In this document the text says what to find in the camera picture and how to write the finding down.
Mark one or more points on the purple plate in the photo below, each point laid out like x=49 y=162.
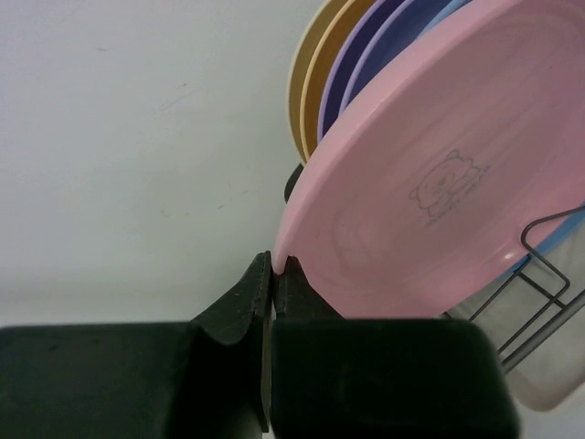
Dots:
x=411 y=20
x=347 y=57

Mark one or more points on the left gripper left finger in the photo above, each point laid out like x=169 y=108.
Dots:
x=202 y=378

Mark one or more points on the pink plate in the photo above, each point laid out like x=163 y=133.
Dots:
x=417 y=195

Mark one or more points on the cream plate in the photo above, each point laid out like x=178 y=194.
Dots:
x=299 y=67

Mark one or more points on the grey wire dish rack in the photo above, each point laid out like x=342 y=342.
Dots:
x=521 y=311

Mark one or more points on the orange plate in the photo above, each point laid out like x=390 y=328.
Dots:
x=321 y=63

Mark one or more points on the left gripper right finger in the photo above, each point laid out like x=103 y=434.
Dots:
x=333 y=377

